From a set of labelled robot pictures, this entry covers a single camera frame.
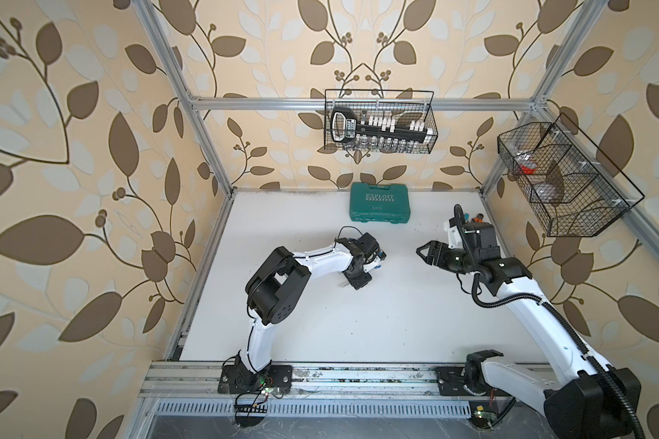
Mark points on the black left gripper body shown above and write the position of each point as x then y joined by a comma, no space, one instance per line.
360,279

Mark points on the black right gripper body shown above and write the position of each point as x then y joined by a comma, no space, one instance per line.
461,261

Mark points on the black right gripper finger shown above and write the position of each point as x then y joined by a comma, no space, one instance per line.
434,246
433,257

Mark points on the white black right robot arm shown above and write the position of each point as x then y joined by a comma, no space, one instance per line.
583,396

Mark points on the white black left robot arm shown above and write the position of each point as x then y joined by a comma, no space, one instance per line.
273,293

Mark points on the green plastic tool case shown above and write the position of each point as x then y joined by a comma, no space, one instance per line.
382,203

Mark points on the red item in basket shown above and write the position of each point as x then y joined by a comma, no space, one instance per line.
524,164

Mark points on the socket set on holder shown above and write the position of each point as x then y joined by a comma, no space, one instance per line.
346,126

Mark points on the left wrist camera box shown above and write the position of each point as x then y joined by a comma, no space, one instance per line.
374,260

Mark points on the black wire basket right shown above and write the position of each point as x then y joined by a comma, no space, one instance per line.
578,190

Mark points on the black wire basket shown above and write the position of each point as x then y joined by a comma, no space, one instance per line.
578,190
405,106

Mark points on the black wire basket back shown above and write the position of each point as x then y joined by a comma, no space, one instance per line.
405,106

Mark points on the aluminium frame post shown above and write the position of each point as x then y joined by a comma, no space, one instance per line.
521,49

